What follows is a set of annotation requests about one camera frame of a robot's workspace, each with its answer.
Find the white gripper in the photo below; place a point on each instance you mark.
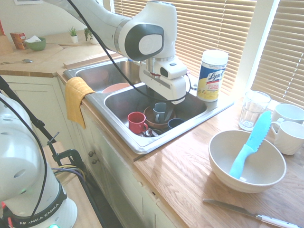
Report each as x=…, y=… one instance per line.
x=169, y=89

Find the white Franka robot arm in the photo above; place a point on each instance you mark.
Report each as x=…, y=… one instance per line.
x=147, y=23

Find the cutlery in sink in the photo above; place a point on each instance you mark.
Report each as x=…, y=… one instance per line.
x=149, y=133

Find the stainless steel double sink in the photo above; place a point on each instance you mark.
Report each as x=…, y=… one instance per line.
x=118, y=104

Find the grey mug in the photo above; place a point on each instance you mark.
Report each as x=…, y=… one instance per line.
x=158, y=110

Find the navy blue mug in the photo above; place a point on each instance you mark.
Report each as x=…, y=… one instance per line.
x=174, y=123

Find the red mug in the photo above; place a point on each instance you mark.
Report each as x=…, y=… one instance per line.
x=136, y=122

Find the pink bowl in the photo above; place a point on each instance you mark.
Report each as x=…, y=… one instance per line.
x=114, y=88

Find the Lysol wipes canister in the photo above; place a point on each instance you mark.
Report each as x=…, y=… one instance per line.
x=211, y=78

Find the yellow dish cloth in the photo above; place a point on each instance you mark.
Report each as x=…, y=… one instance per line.
x=74, y=99

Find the round cabinet knob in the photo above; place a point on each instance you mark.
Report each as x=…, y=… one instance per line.
x=94, y=161
x=91, y=154

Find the wide tan window blind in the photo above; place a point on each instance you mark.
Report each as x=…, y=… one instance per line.
x=209, y=26
x=285, y=59

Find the large cream bowl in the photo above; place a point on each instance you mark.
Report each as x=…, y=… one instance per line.
x=225, y=164

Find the clear drinking glass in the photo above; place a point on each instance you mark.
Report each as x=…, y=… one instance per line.
x=254, y=111

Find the trailing potted plant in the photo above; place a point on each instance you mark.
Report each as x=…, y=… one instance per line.
x=89, y=35

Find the black metal clamp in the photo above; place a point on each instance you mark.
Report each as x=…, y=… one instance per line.
x=69, y=155

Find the small potted plant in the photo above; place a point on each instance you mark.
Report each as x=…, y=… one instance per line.
x=73, y=35

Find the white mug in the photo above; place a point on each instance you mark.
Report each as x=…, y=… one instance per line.
x=288, y=114
x=291, y=139

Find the green bowl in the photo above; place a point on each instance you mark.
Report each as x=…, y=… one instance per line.
x=36, y=45

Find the metal spoon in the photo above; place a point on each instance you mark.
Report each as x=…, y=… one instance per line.
x=16, y=61

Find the orange cardboard box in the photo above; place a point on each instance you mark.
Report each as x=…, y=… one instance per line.
x=17, y=40

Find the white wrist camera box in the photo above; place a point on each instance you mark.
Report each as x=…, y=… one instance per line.
x=172, y=69

